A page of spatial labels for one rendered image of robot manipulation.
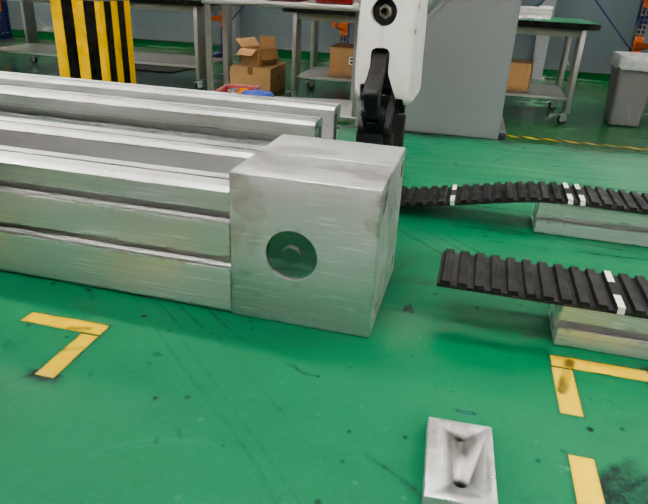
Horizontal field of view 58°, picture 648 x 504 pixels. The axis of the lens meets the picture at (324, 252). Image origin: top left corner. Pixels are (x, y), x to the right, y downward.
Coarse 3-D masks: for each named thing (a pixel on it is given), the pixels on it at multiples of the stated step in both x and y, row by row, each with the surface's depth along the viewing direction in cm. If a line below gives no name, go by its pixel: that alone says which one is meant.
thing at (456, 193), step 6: (456, 186) 57; (462, 186) 57; (468, 186) 57; (450, 192) 56; (456, 192) 55; (462, 192) 55; (468, 192) 56; (450, 198) 54; (456, 198) 54; (462, 198) 53; (468, 198) 54; (450, 204) 53; (456, 204) 53; (462, 204) 53; (468, 204) 53
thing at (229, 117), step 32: (0, 96) 58; (32, 96) 57; (64, 96) 56; (96, 96) 57; (128, 96) 62; (160, 96) 62; (192, 96) 61; (224, 96) 60; (256, 96) 61; (128, 128) 56; (160, 128) 56; (192, 128) 55; (224, 128) 53; (256, 128) 53; (288, 128) 52; (320, 128) 53
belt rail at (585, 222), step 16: (544, 208) 52; (560, 208) 52; (576, 208) 51; (592, 208) 51; (544, 224) 52; (560, 224) 52; (576, 224) 52; (592, 224) 52; (608, 224) 52; (624, 224) 51; (640, 224) 50; (608, 240) 52; (624, 240) 51; (640, 240) 51
